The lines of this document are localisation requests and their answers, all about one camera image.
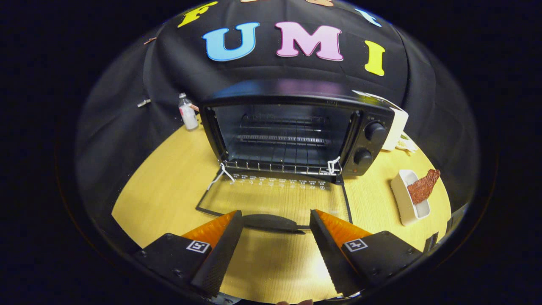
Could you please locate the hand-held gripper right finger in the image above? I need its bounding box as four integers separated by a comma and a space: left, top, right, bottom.
310, 209, 424, 297

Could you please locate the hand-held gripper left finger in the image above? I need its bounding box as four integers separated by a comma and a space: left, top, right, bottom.
135, 211, 244, 298

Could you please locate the black toaster oven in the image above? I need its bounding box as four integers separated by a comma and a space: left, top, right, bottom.
196, 78, 396, 234

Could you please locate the red-brown meat slice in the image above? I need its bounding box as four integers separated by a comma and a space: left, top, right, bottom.
407, 169, 441, 205

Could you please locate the white pop-up toaster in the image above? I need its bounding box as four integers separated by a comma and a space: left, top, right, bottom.
354, 90, 409, 151

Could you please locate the white rectangular dish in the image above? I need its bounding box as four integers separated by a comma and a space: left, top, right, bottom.
390, 169, 431, 226

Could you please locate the white divided bean dish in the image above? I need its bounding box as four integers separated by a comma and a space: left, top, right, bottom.
396, 132, 418, 153

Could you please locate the clear plastic bottle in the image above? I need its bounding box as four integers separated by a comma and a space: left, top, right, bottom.
178, 93, 199, 131

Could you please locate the black backdrop cloth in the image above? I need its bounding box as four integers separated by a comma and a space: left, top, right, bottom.
75, 0, 481, 250

